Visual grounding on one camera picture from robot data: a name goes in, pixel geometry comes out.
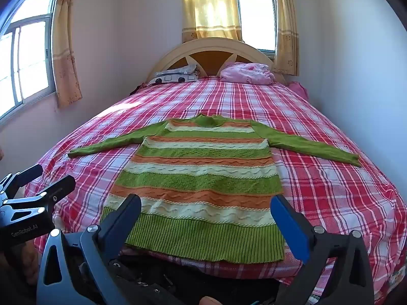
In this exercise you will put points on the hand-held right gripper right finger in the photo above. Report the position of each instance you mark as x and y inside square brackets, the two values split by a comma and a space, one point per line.
[292, 225]

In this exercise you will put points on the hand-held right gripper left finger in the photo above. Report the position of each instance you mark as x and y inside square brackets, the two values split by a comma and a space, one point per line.
[125, 219]

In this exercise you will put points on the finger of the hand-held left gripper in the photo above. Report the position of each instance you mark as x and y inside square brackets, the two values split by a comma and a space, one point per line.
[22, 178]
[54, 192]

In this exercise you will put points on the green orange striped knit sweater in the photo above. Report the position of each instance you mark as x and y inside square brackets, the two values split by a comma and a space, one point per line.
[200, 178]

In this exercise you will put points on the bed with red plaid sheet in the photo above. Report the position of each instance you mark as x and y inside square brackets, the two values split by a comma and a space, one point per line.
[318, 190]

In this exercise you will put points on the dark cloth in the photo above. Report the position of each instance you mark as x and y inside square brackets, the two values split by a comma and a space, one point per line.
[139, 89]

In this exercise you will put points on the pink cloth bundle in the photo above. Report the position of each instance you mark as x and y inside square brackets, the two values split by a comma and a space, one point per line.
[299, 89]

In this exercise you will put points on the yellow side window curtain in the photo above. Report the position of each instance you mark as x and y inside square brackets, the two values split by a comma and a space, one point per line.
[65, 47]

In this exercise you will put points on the grey patterned pillow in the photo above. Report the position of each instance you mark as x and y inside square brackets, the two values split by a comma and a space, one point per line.
[173, 75]

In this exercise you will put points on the pink pillow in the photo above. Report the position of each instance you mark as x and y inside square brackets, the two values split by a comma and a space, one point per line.
[246, 73]

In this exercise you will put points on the cream arched wooden headboard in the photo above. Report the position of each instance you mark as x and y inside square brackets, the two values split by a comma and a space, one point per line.
[210, 46]

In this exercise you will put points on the yellow narrow curtain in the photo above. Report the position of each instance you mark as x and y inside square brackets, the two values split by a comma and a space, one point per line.
[286, 25]

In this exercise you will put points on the small window behind headboard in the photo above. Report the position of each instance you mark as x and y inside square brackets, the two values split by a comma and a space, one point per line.
[256, 22]

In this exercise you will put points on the yellow sunlit curtain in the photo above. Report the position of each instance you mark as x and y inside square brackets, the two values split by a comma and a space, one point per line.
[210, 9]

